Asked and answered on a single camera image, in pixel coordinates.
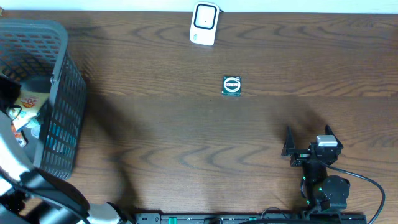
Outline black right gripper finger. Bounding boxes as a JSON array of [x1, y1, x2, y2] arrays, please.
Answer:
[[325, 125, 343, 149], [282, 126, 295, 152]]

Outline yellow snack bag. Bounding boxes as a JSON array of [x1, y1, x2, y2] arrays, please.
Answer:
[[7, 90, 49, 131]]

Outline small green round-logo box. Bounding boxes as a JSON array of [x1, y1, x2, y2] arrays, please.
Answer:
[[221, 76, 242, 97]]

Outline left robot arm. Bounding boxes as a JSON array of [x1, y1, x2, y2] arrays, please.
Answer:
[[1, 75, 136, 223]]

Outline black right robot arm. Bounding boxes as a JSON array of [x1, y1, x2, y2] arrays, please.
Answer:
[[281, 126, 350, 220]]

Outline white barcode scanner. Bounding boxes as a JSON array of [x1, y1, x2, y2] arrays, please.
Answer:
[[189, 2, 220, 46]]

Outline grey plastic mesh basket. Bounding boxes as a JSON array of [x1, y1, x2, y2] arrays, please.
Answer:
[[1, 19, 87, 179]]

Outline small orange packet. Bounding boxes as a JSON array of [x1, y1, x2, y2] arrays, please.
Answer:
[[11, 125, 27, 148]]

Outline blue mouthwash bottle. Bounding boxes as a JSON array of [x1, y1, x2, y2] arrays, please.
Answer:
[[45, 121, 77, 159]]

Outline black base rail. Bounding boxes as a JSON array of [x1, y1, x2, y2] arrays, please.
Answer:
[[134, 212, 367, 224]]

